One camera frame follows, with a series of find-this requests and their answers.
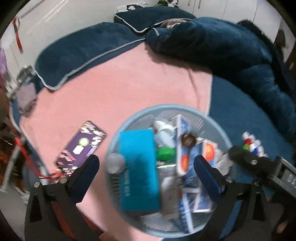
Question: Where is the light green cap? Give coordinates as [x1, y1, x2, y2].
[157, 147, 176, 162]

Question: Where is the large white lid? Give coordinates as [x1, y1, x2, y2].
[154, 130, 176, 149]

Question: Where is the green flip cap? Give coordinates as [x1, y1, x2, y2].
[243, 145, 249, 151]

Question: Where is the red cap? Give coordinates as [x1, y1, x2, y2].
[244, 137, 253, 146]

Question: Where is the blue orange medicine box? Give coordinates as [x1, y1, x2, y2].
[202, 140, 218, 167]

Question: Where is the smartphone purple screen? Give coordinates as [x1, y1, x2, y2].
[56, 120, 106, 177]

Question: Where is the silver grey box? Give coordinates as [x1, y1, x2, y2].
[160, 176, 181, 220]

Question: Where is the dark blue plush blanket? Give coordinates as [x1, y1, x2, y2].
[146, 17, 295, 143]

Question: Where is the cyan box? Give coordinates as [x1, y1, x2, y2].
[119, 129, 161, 213]

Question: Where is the blue mesh basket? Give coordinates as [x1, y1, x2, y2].
[104, 104, 236, 239]

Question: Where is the pink bed sheet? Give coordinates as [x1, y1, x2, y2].
[20, 43, 212, 240]

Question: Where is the dark blue pillow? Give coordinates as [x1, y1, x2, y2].
[31, 23, 144, 92]

